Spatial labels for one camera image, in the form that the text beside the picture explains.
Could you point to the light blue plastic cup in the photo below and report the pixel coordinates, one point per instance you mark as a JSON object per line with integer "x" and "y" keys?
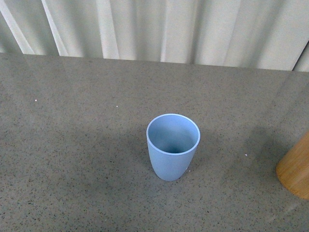
{"x": 172, "y": 141}

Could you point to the round bamboo chopstick holder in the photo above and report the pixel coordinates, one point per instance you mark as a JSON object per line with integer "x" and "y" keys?
{"x": 293, "y": 169}

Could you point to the white pleated curtain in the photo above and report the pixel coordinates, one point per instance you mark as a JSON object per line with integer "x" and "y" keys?
{"x": 265, "y": 34}

